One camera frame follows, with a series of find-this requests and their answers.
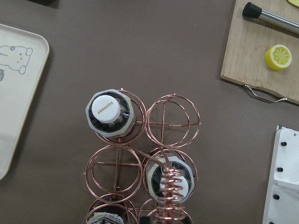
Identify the tea bottle white cap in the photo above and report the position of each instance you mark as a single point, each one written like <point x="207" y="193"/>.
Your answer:
<point x="110" y="113"/>

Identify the copper wire bottle basket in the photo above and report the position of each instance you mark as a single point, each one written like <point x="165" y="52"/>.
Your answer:
<point x="115" y="174"/>

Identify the tea bottle middle basket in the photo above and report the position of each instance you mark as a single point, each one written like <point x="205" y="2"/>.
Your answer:
<point x="156" y="177"/>

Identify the tea bottle basket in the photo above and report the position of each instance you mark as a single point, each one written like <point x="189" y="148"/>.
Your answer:
<point x="108" y="215"/>
<point x="156" y="177"/>

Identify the tea bottle far basket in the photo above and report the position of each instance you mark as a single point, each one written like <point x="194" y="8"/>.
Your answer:
<point x="108" y="215"/>

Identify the bamboo cutting board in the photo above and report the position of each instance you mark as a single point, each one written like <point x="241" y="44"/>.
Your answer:
<point x="244" y="62"/>

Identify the cream rabbit tray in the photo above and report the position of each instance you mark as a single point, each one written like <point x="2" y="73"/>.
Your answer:
<point x="23" y="56"/>

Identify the half lemon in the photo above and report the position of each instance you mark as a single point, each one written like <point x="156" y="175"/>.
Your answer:
<point x="278" y="57"/>

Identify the steel muddler black tip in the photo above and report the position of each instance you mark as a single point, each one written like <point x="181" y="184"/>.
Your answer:
<point x="253" y="11"/>

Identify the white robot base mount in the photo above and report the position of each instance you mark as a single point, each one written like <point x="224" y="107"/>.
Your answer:
<point x="282" y="198"/>

